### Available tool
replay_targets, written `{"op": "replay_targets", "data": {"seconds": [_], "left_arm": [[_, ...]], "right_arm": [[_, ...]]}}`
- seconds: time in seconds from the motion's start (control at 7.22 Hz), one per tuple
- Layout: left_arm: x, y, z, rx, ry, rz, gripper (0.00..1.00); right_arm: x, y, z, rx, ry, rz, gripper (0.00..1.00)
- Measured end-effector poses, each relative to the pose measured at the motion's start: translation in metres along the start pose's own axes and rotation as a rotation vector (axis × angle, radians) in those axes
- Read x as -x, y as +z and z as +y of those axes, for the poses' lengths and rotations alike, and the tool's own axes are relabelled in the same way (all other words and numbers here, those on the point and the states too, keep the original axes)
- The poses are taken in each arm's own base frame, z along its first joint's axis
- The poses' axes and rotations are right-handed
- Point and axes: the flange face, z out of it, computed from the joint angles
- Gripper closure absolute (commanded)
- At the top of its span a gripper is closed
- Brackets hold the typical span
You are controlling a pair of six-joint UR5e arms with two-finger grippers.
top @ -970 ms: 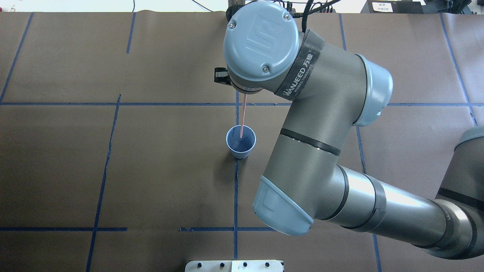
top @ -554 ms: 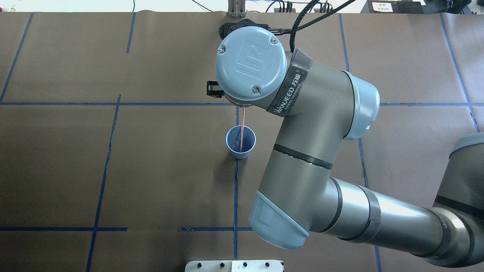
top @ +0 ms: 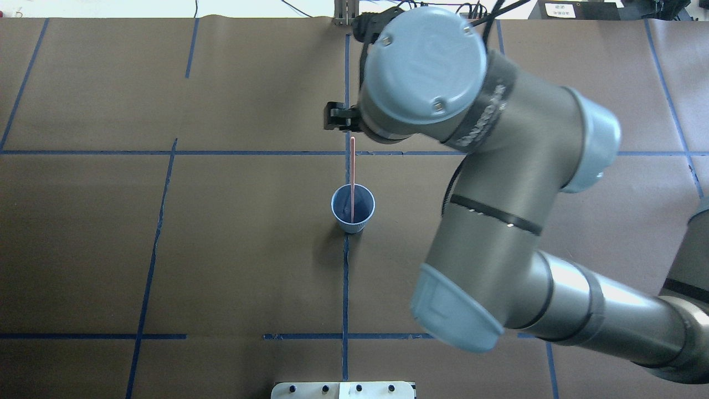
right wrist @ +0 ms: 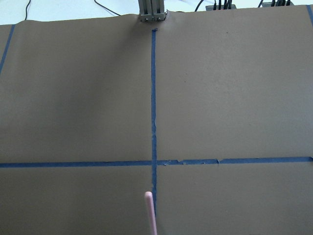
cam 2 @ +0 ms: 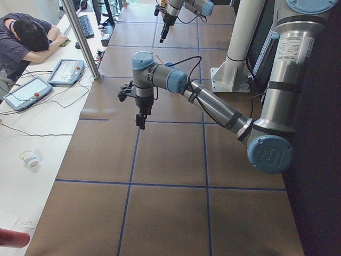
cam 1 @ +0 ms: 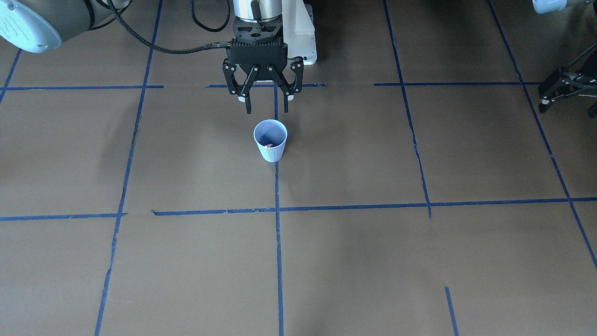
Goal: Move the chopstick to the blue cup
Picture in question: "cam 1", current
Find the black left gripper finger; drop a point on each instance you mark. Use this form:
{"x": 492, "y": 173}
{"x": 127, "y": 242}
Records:
{"x": 592, "y": 110}
{"x": 556, "y": 87}

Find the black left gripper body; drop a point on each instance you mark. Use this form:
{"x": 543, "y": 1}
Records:
{"x": 561, "y": 82}

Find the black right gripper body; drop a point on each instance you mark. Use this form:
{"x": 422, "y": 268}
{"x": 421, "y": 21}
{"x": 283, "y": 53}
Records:
{"x": 229, "y": 71}

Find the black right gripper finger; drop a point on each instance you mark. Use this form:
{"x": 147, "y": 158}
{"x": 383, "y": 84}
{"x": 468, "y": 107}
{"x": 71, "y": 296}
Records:
{"x": 242, "y": 91}
{"x": 288, "y": 89}

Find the blue ribbed plastic cup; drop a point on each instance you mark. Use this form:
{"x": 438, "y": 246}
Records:
{"x": 270, "y": 136}

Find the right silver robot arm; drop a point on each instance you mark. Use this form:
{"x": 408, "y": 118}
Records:
{"x": 38, "y": 26}

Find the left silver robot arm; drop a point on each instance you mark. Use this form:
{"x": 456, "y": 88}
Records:
{"x": 548, "y": 6}

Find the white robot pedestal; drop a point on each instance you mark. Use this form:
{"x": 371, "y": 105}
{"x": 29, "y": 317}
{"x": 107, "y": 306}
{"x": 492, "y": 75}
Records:
{"x": 299, "y": 30}

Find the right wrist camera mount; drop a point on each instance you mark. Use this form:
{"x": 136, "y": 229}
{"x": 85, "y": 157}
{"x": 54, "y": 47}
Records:
{"x": 257, "y": 32}

